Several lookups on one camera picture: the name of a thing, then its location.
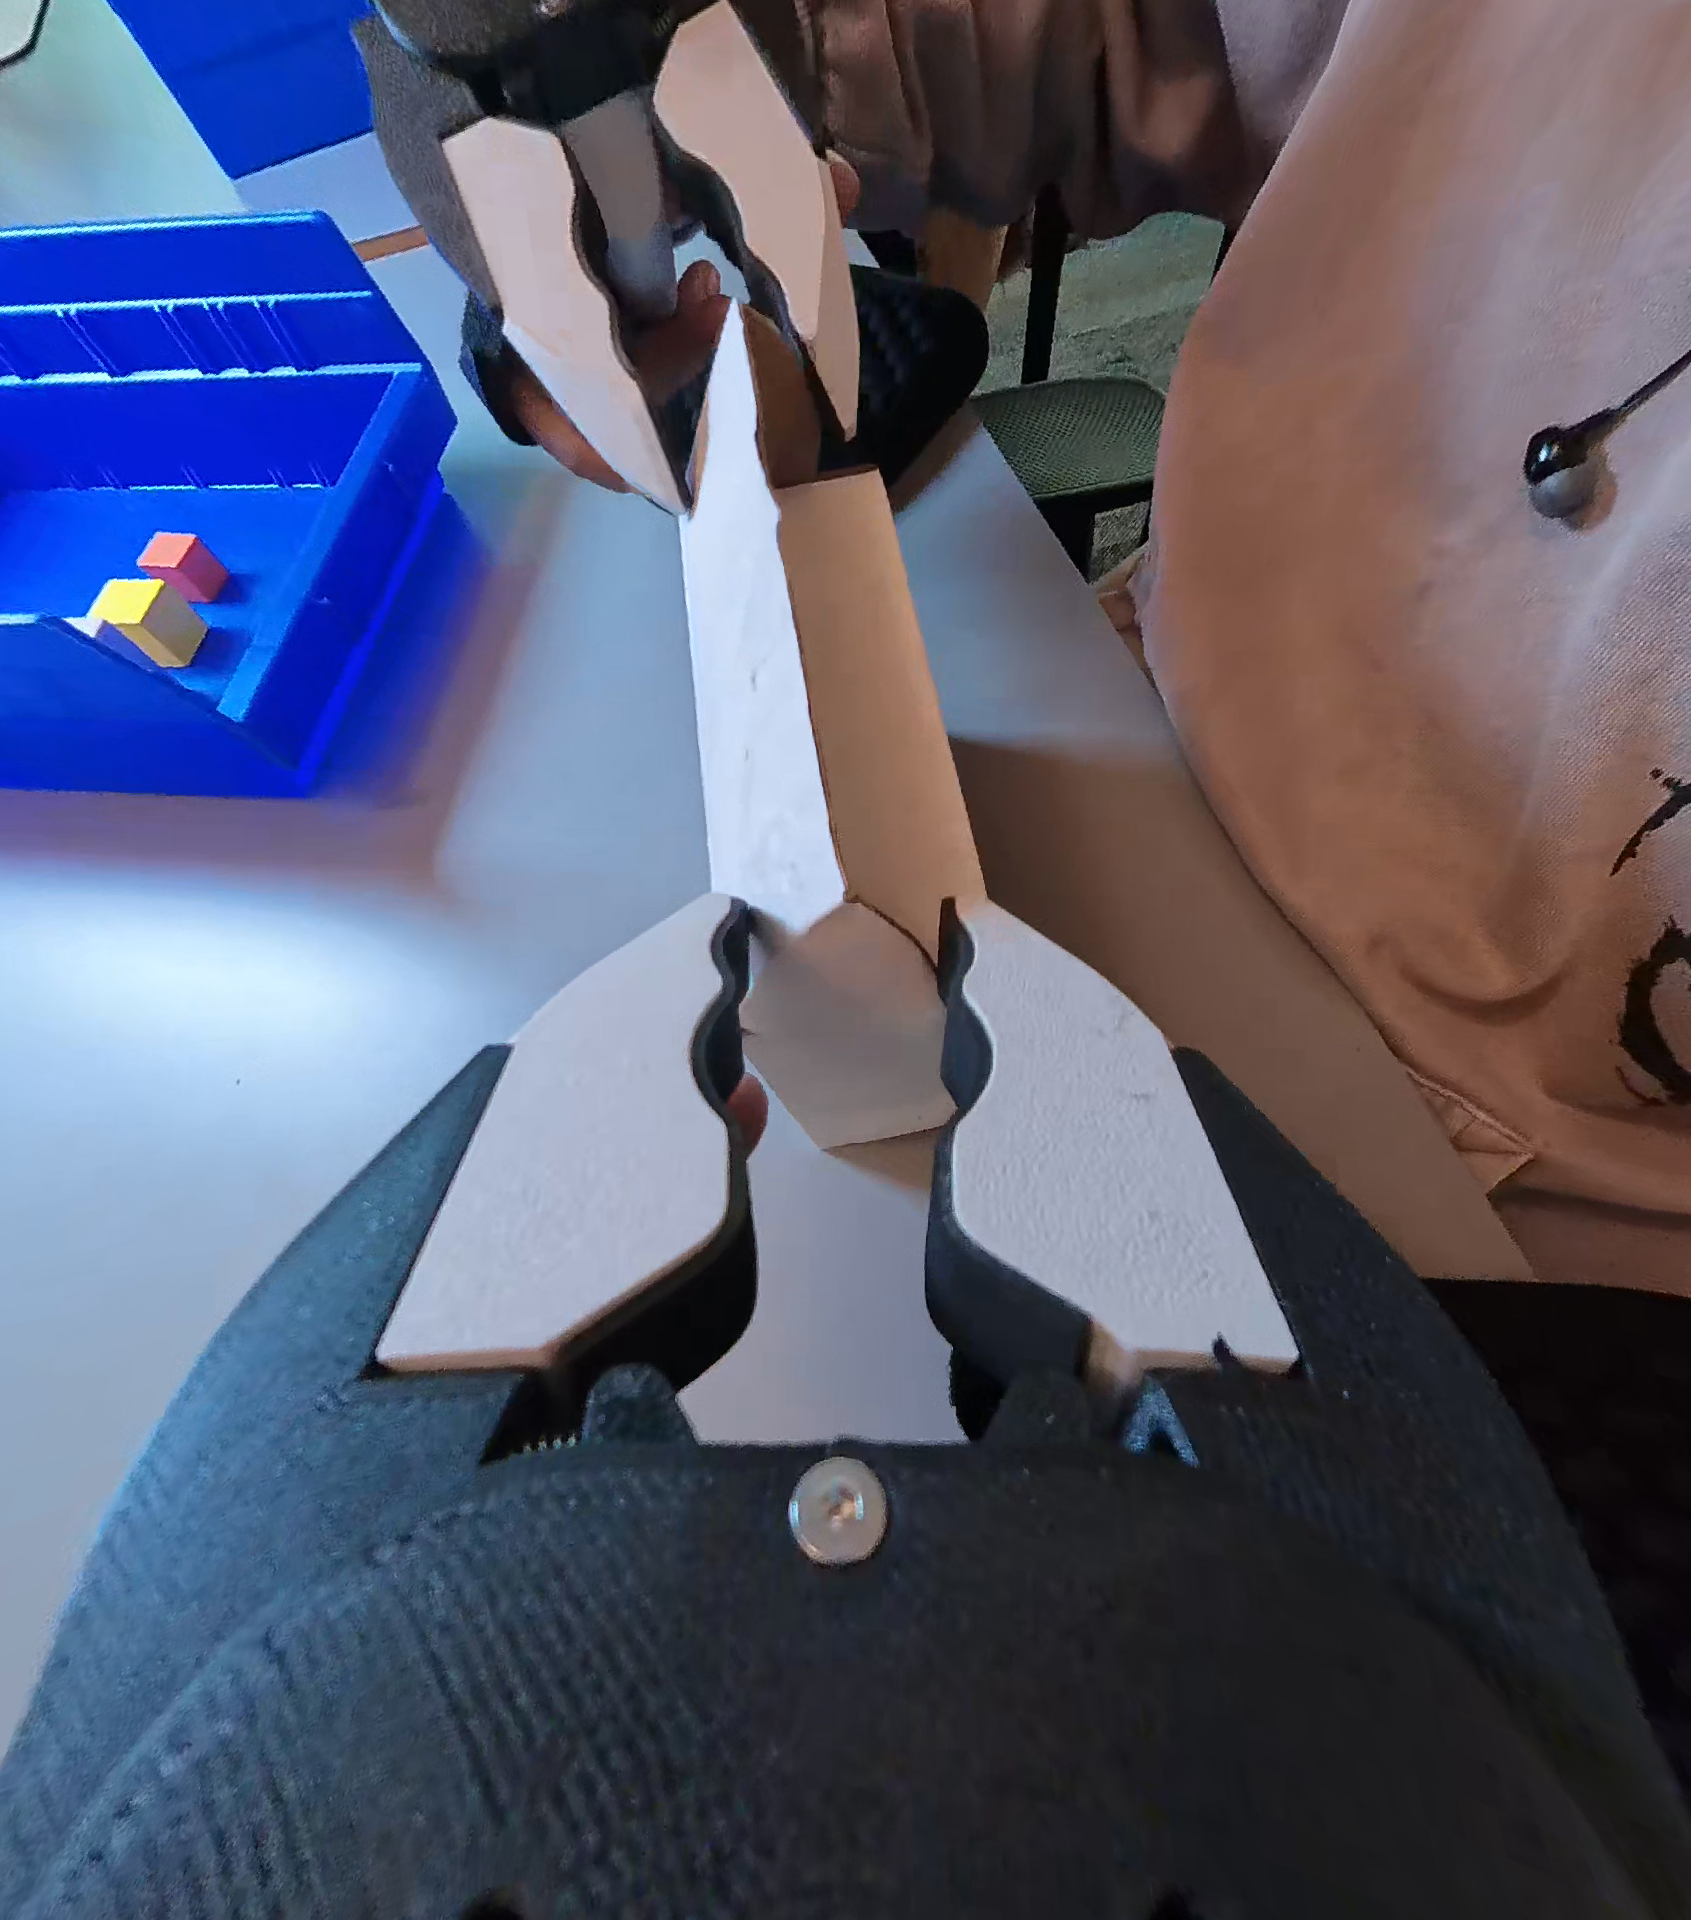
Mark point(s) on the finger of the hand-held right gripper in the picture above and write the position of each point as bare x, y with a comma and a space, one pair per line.
771, 164
531, 255

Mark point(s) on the yellow cube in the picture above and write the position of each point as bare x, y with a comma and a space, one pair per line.
141, 612

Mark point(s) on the person's right hand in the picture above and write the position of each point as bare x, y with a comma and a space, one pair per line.
583, 450

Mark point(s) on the black mesh chair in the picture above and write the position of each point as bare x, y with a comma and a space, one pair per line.
1087, 434

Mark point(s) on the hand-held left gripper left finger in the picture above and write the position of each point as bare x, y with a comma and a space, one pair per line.
577, 1185

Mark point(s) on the person's black trousers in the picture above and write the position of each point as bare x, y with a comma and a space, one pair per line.
1686, 1500

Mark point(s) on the white cardboard box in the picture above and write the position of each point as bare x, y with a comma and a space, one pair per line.
847, 720

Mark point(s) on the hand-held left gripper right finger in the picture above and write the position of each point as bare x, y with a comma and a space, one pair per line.
1101, 1185

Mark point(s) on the black textured pad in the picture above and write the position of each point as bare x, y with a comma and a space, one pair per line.
921, 368

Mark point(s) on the blue plastic bin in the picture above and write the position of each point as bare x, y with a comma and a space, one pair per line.
261, 61
65, 720

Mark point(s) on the person's pale pink shirt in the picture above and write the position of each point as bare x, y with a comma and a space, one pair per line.
1461, 750

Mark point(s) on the red cube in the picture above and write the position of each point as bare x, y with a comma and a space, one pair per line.
183, 558

